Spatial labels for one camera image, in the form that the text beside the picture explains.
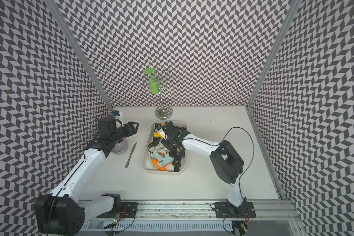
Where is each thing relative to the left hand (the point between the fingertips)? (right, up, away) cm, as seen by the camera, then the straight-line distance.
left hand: (135, 126), depth 81 cm
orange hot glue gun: (+15, -24, +2) cm, 29 cm away
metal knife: (-8, -24, +8) cm, 26 cm away
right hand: (+17, -9, +10) cm, 22 cm away
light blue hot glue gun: (+7, -20, +7) cm, 22 cm away
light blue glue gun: (+15, -20, +1) cm, 25 cm away
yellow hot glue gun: (+14, -4, 0) cm, 15 cm away
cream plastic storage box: (+14, -16, +10) cm, 24 cm away
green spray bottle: (+6, +27, +18) cm, 33 cm away
